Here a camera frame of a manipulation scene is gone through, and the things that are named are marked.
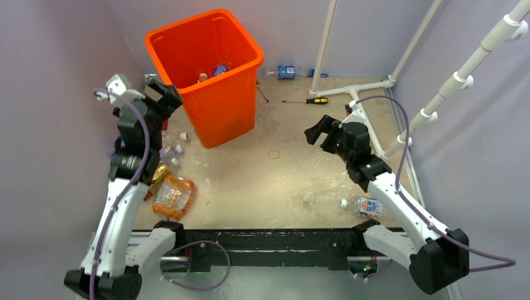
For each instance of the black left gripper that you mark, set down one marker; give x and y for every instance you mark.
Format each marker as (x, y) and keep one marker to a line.
(167, 103)

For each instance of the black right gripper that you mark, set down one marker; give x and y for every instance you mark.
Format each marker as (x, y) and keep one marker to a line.
(327, 124)

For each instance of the orange plastic bin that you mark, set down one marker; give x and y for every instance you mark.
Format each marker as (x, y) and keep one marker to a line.
(212, 61)

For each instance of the small label clear bottle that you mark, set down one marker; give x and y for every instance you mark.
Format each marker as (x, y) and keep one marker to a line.
(363, 206)

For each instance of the pepsi label bottle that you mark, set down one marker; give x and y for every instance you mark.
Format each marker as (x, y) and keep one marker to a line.
(219, 70)

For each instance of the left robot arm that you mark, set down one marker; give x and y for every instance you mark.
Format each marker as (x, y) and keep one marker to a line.
(112, 269)

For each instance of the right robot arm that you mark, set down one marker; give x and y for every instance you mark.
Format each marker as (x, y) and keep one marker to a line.
(426, 250)

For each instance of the yellow black screwdriver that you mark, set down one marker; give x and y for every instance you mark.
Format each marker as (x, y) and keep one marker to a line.
(315, 101)

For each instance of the tan rubber band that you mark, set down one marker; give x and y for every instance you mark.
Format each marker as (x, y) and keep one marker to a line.
(273, 154)

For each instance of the small clear white-cap bottle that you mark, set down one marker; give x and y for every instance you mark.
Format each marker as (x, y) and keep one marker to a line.
(169, 155)

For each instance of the crushed orange label bottle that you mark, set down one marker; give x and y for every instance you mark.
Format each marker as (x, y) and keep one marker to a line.
(174, 197)

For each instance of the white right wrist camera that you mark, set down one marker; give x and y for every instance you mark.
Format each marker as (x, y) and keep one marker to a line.
(355, 113)

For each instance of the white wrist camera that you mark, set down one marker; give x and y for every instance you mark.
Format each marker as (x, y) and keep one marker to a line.
(355, 113)
(120, 85)

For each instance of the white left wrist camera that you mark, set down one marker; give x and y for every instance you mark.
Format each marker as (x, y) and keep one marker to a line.
(120, 85)

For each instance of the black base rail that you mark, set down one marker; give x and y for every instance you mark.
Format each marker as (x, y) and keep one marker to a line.
(328, 248)

